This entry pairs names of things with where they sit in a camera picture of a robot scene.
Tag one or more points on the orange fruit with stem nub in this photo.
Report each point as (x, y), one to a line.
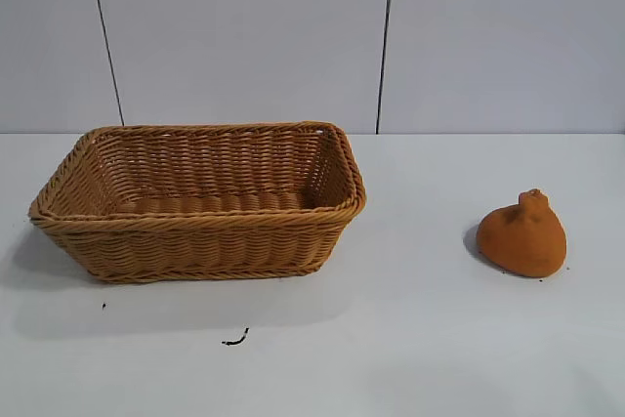
(522, 246)

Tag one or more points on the brown woven wicker basket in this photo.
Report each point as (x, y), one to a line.
(195, 246)

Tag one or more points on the curved black debris piece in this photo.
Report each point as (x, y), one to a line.
(238, 339)

